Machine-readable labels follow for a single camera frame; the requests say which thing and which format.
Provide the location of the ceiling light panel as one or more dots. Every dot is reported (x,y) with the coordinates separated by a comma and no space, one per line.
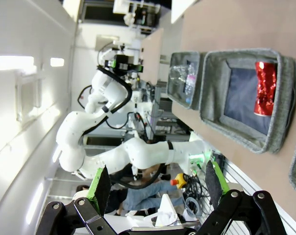
(15,62)
(57,62)

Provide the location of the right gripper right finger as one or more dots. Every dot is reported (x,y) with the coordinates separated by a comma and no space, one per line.
(216,186)

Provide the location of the yellow emergency stop button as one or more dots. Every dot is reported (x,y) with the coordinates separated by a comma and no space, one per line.
(178,181)

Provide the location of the crushed red soda can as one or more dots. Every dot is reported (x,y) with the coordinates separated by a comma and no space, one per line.
(265,88)

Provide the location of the white plastic bag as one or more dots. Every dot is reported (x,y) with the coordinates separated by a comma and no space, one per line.
(166,210)

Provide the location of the wooden workbench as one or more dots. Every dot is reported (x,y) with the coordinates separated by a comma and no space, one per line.
(153,54)

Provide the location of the white desk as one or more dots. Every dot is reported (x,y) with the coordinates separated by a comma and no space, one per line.
(177,9)

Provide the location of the seated person in jeans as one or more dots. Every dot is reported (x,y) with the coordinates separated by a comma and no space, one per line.
(150,195)

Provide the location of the ceiling air conditioner unit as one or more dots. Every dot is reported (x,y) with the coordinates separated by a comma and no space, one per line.
(28,95)

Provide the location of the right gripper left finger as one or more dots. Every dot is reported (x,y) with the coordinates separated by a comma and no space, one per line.
(100,191)

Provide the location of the aluminium mounting frame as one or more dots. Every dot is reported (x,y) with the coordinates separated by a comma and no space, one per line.
(238,176)

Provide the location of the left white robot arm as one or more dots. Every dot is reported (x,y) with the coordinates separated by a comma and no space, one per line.
(143,151)

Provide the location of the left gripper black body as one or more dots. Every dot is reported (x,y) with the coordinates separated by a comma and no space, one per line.
(123,62)

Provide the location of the crushed bottle with pink label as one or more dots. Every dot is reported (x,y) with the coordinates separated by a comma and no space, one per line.
(190,80)

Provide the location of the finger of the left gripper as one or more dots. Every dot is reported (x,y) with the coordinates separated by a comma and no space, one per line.
(140,69)
(111,64)

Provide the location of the crushed clear plastic bottle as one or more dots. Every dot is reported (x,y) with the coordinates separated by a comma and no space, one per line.
(177,73)

